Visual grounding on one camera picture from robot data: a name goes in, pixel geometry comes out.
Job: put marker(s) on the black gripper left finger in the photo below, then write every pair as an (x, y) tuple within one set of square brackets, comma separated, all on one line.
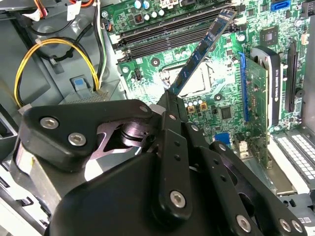
[(73, 118)]

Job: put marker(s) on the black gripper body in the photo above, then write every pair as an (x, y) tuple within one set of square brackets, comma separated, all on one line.
[(110, 204)]

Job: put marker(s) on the blue RAM stick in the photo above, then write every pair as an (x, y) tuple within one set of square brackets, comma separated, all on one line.
[(204, 44)]

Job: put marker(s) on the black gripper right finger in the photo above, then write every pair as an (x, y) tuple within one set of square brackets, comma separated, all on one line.
[(221, 179)]

